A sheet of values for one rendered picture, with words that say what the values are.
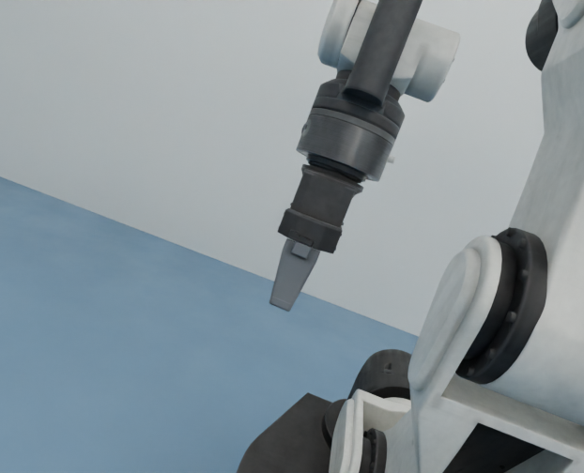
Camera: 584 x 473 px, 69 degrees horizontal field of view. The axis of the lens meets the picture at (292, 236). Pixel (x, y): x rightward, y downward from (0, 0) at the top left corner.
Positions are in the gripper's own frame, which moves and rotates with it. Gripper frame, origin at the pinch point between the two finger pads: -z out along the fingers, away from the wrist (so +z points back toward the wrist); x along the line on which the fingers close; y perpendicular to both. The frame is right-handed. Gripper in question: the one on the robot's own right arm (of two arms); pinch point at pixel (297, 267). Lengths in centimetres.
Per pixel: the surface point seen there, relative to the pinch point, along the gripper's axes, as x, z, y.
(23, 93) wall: -144, 4, -153
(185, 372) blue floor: -64, -48, -20
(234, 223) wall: -146, -17, -40
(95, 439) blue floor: -34, -53, -26
